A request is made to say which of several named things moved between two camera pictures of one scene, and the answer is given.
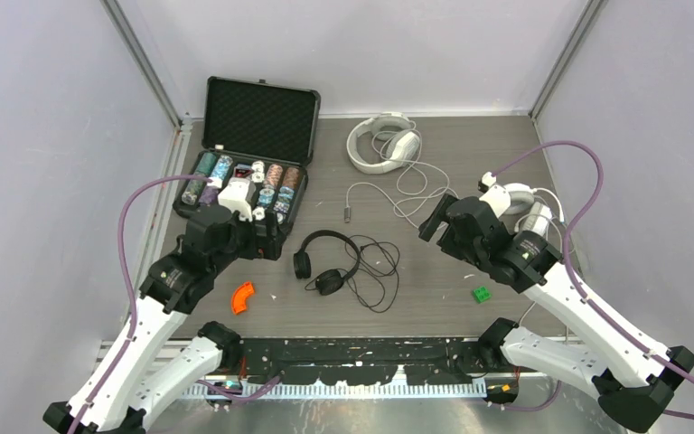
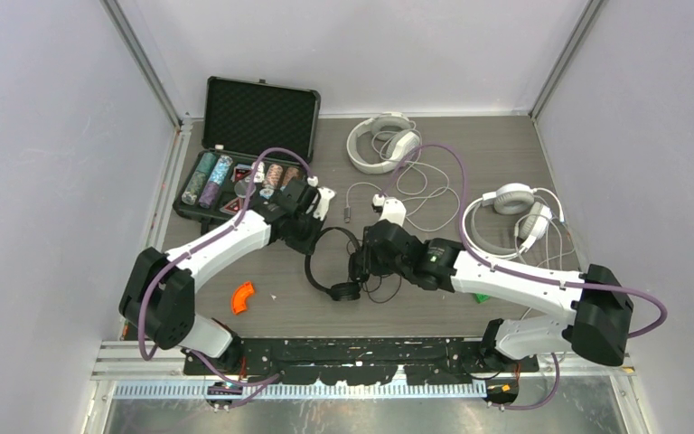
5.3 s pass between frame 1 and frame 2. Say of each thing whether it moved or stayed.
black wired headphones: moved
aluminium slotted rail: stayed
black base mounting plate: stayed
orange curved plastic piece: stayed
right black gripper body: moved
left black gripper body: moved
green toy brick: stayed
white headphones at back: stayed
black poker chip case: stayed
